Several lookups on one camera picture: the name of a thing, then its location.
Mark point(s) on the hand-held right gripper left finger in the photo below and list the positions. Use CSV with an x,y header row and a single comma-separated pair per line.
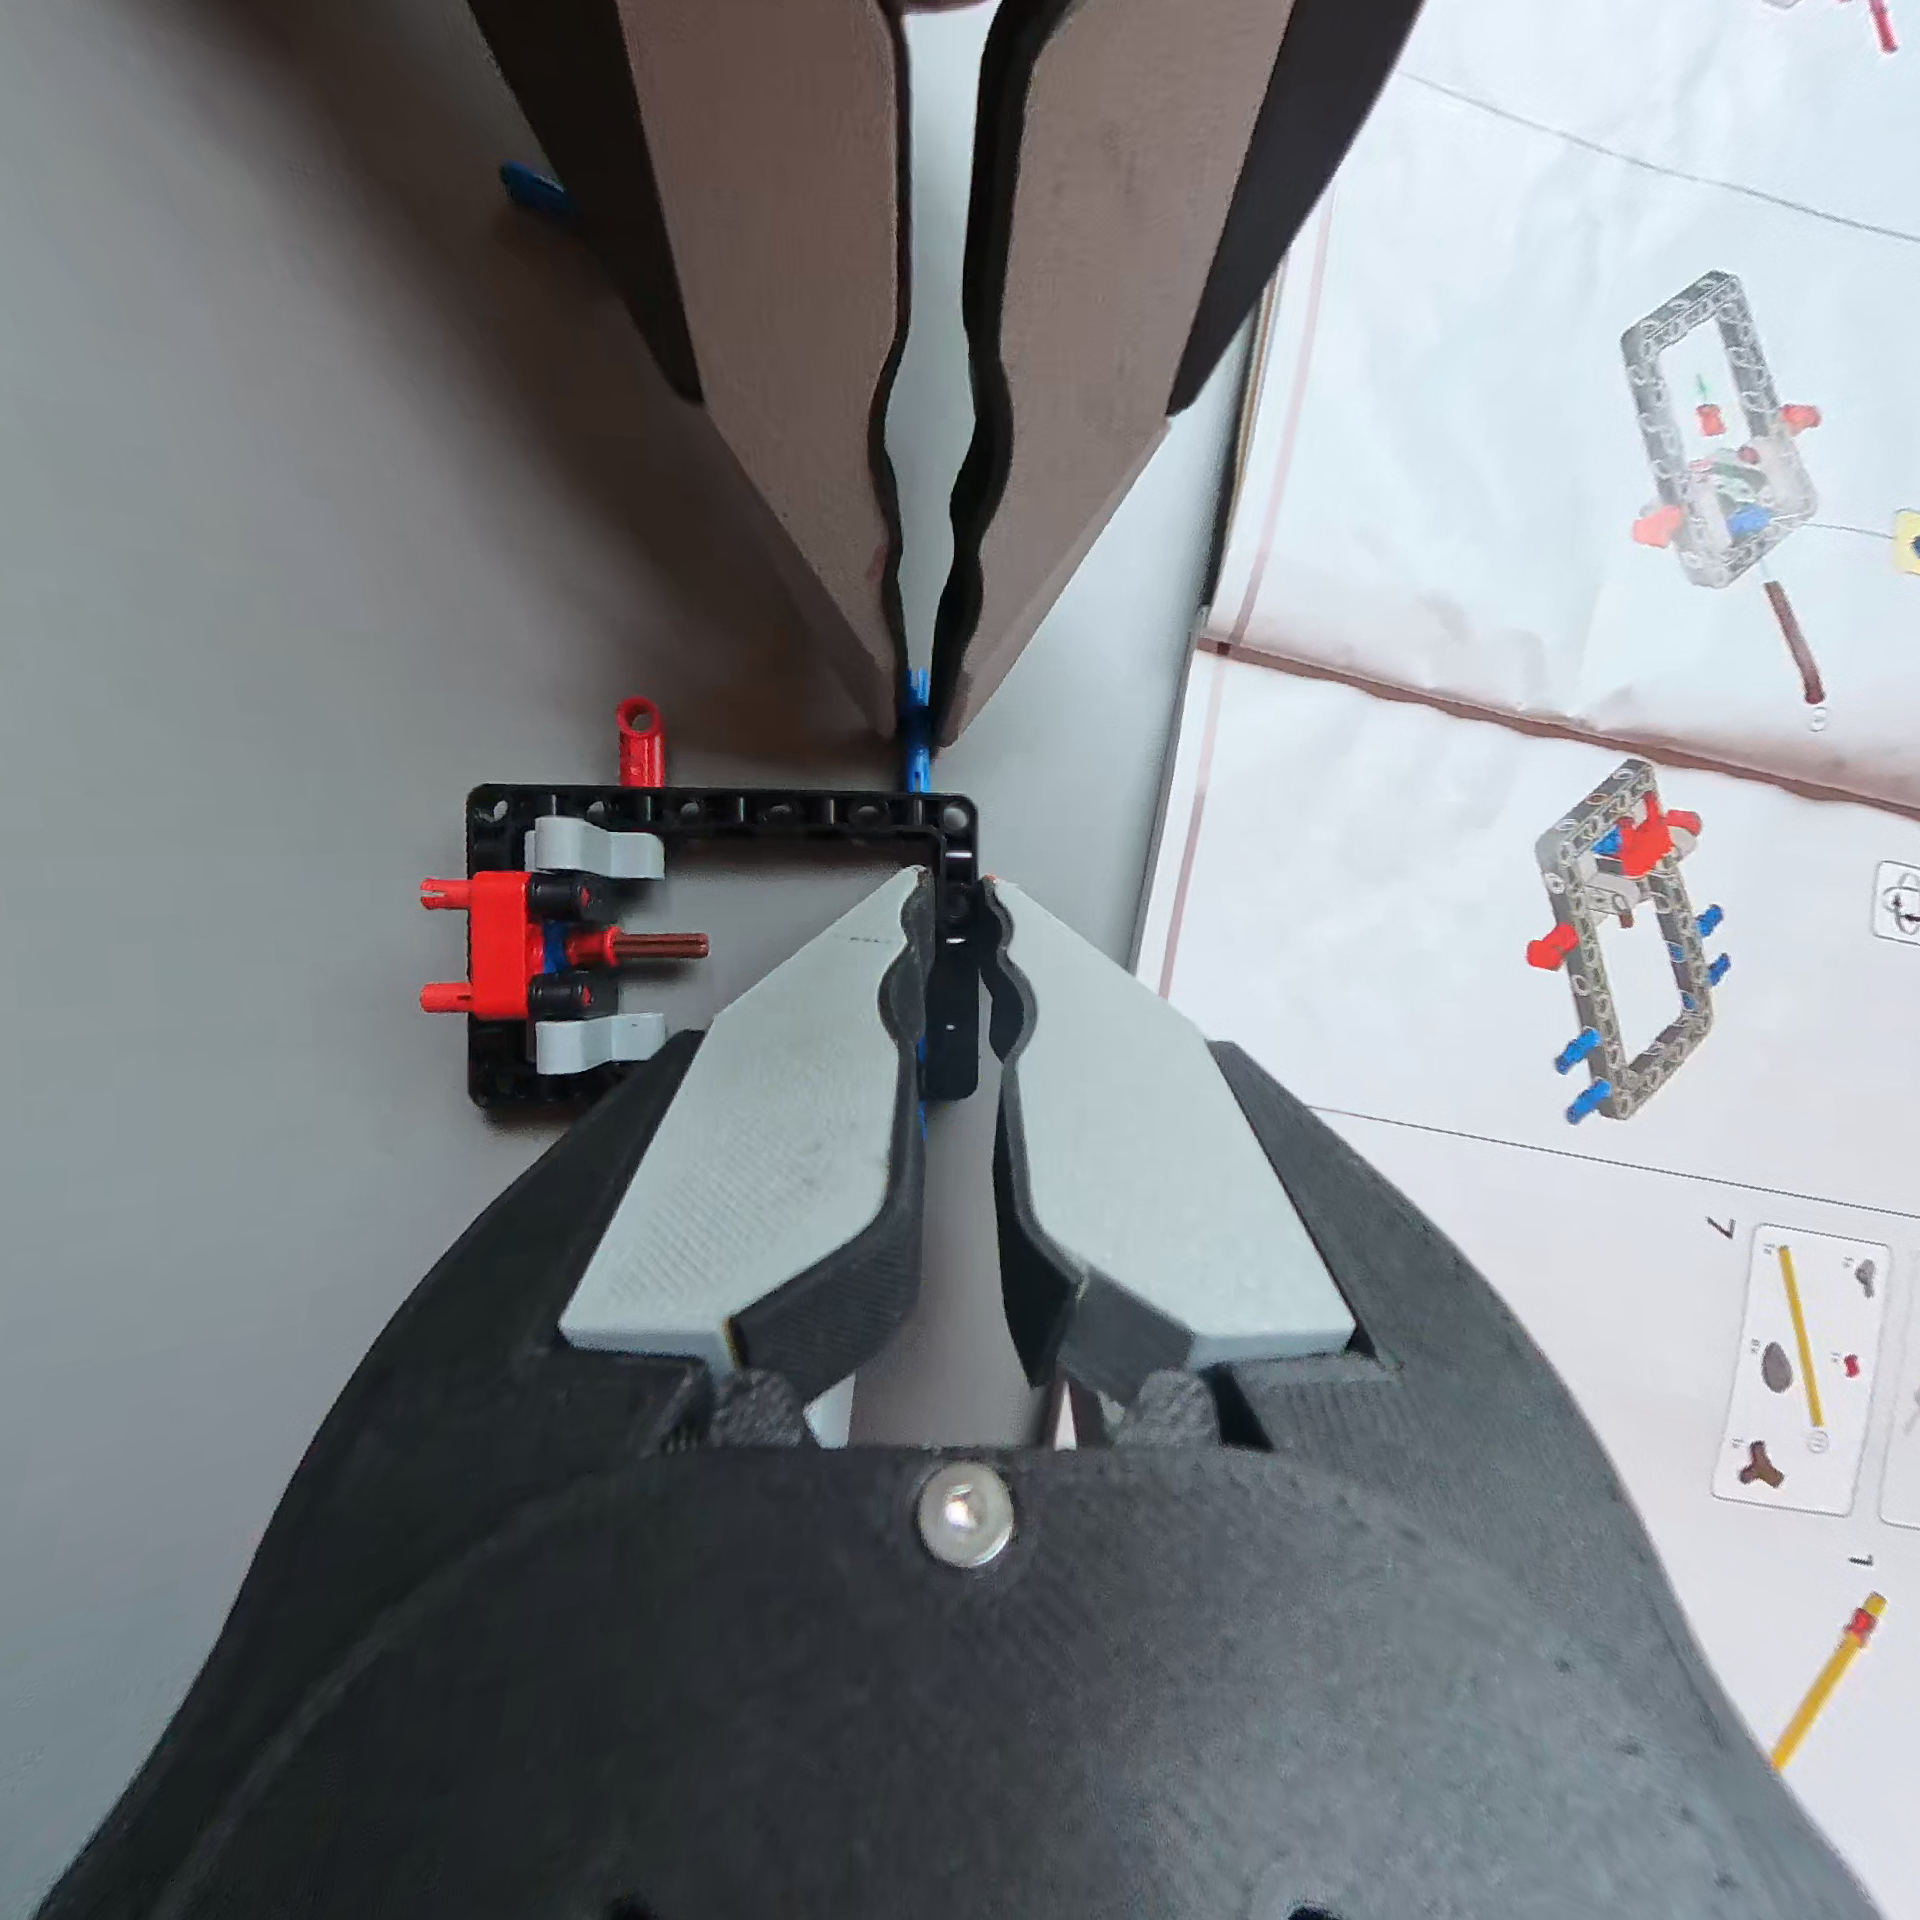
x,y
751,1184

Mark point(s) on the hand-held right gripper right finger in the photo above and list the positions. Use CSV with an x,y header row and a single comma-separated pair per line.
x,y
1171,1184

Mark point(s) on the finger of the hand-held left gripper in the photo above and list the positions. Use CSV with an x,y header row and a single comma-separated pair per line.
x,y
1095,300
780,300

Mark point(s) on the black lego frame assembly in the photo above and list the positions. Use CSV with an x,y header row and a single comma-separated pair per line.
x,y
751,815

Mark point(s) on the white instruction booklet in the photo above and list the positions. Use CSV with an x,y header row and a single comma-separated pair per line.
x,y
1425,974

